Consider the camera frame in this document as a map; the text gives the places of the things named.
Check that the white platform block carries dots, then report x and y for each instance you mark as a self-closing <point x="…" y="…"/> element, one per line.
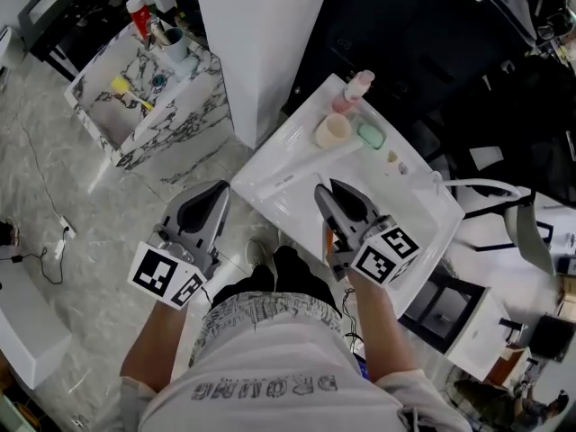
<point x="27" y="326"/>

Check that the black low table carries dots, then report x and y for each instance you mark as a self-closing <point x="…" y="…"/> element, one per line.
<point x="67" y="29"/>

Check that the small beige trinket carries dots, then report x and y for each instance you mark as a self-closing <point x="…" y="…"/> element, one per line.
<point x="393" y="156"/>

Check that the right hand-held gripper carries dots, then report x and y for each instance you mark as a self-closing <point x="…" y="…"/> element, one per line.
<point x="378" y="254"/>

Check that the round sink drain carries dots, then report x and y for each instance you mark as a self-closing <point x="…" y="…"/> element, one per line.
<point x="159" y="79"/>

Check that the yellow sponge brush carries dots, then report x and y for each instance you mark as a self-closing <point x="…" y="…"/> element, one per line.
<point x="119" y="84"/>

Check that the white washbasin unit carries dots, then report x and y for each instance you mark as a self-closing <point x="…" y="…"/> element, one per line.
<point x="486" y="331"/>

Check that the black box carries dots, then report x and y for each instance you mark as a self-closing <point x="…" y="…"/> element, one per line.
<point x="553" y="338"/>

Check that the red white bottle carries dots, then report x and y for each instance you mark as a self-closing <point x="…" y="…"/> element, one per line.
<point x="140" y="18"/>

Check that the white waste bin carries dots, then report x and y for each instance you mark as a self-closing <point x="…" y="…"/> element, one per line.
<point x="11" y="47"/>

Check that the black faucet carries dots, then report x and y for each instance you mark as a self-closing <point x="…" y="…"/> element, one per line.
<point x="513" y="324"/>

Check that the white curved faucet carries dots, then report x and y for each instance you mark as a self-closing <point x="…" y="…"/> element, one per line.
<point x="486" y="182"/>

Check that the person's right forearm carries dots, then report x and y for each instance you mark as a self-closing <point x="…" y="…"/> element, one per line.
<point x="382" y="331"/>

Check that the clear soap dish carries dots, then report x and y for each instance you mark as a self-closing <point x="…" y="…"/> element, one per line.
<point x="365" y="119"/>

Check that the brown white toothbrush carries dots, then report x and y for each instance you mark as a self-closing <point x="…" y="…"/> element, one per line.
<point x="158" y="32"/>

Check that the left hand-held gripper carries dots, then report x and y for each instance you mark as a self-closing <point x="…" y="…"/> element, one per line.
<point x="180" y="268"/>

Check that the marble pattern sink cabinet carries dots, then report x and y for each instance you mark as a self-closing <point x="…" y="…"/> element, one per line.
<point x="189" y="119"/>

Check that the black office chair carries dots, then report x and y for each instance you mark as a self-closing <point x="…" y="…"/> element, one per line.
<point x="531" y="119"/>

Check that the person's left forearm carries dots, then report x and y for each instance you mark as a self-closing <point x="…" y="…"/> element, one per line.
<point x="150" y="349"/>

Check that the person's black shorts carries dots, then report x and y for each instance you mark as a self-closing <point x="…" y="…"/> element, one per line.
<point x="292" y="277"/>

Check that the green soap bar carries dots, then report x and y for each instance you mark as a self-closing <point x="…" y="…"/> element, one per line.
<point x="372" y="135"/>

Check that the person's left white shoe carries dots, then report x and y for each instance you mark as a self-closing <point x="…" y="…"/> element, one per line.
<point x="257" y="254"/>

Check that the white washbasin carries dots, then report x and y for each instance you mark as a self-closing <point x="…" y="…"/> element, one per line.
<point x="396" y="196"/>

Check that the white power strip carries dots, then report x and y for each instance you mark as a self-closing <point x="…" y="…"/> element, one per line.
<point x="68" y="227"/>

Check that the small purple trinket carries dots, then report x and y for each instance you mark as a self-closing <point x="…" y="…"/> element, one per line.
<point x="403" y="168"/>

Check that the light blue cup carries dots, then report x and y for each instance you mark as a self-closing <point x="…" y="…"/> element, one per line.
<point x="176" y="47"/>

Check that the dark tall cabinet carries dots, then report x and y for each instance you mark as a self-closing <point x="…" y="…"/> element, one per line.
<point x="405" y="38"/>

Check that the black metal frame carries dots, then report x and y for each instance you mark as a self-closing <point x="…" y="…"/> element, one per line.
<point x="432" y="281"/>

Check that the pink bottle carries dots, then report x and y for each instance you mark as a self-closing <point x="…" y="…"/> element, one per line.
<point x="351" y="97"/>

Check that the cream cup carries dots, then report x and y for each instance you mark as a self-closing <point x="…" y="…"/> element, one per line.
<point x="330" y="131"/>

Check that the blue screen phone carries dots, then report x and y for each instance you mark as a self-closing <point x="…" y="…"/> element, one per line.
<point x="363" y="367"/>

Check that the person's white printed t-shirt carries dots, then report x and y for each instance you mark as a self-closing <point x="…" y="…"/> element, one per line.
<point x="270" y="358"/>

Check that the grey shell chair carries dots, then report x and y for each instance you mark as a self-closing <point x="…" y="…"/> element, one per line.
<point x="533" y="236"/>

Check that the white column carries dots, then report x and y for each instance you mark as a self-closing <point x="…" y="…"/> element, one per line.
<point x="261" y="52"/>

